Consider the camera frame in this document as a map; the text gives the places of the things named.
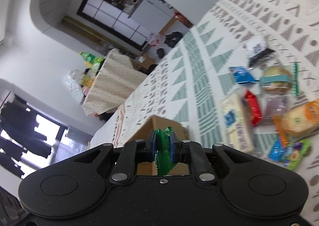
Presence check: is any dark green snack pack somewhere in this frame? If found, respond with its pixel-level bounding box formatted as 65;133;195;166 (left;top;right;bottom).
155;126;177;176

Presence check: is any white long cracker pack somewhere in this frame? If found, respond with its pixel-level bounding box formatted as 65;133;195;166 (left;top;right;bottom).
221;92;255;153

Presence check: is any red snack bar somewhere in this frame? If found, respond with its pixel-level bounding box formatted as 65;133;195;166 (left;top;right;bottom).
244;90;262;127

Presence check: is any blue candy wrapper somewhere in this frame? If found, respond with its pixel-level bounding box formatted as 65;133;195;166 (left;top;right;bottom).
229;66;258;84

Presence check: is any small blue snack pack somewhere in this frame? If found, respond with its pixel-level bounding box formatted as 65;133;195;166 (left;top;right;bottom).
268;138;291;162

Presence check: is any green trimmed cake pack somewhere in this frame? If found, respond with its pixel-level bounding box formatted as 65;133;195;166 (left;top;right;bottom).
259;62;300;97

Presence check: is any black white snack pack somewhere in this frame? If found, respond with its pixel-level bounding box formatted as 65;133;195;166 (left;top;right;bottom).
244;36;275;69

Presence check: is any green purple candy pack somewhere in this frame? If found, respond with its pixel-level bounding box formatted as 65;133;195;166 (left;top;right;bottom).
284;139;311;171

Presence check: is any orange biscuit pack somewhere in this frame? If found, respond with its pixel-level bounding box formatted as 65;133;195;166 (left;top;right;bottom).
273;99;318;147

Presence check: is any purple clear snack pack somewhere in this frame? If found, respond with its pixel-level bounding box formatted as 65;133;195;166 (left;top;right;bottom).
260;94;290;126

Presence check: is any brown cardboard box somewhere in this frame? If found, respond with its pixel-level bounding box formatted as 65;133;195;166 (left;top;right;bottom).
122;115;189;176

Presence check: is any round table with dotted cloth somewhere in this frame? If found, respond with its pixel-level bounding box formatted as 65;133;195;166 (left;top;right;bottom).
82;49;147;115

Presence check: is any yellow oil bottle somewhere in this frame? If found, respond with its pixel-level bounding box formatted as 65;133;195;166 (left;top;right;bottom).
81;74;95;87

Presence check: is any green soda bottle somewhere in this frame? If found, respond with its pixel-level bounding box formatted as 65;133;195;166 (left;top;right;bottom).
78;52;104;66

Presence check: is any black shoes pile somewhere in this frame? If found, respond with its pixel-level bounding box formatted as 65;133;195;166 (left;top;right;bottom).
156;31;183;59

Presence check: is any pink white plastic bag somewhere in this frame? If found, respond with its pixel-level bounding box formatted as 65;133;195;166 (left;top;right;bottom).
148;33;165;47

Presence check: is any white kitchen cabinet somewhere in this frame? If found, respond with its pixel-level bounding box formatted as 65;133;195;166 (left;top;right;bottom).
109;0;175;45

